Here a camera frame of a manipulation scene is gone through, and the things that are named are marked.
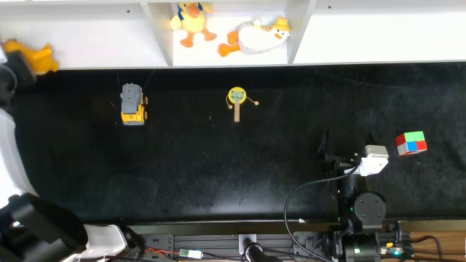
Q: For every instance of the many-coloured puzzle cube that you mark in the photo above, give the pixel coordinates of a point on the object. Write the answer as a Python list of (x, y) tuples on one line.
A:
[(411, 143)]

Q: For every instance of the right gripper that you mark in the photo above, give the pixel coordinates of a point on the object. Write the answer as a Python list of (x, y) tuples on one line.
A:
[(342, 162)]

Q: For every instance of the yellow rattle drum toy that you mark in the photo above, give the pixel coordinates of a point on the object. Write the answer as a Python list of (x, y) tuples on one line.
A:
[(237, 96)]

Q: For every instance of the mounting rail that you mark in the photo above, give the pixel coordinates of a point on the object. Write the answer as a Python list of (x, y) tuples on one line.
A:
[(218, 244)]

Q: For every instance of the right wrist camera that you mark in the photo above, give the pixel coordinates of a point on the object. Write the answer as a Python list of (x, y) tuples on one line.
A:
[(371, 160)]

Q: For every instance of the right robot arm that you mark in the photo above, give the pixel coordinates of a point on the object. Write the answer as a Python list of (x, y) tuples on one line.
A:
[(367, 209)]

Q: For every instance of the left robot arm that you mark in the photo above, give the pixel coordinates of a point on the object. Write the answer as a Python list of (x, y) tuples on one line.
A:
[(40, 225)]

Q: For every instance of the white plush duck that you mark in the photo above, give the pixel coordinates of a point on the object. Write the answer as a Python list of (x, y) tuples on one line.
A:
[(258, 38)]

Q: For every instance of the orange rubber toy figure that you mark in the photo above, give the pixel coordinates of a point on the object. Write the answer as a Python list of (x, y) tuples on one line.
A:
[(42, 58)]

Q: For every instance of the grey and yellow toy truck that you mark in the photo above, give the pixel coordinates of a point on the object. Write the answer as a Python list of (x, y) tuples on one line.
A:
[(132, 103)]

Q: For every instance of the white shelf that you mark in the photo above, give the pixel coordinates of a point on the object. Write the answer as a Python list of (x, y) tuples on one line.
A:
[(364, 36)]

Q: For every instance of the yellow plush duck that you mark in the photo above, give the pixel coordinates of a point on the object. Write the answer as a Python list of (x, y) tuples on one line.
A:
[(193, 23)]

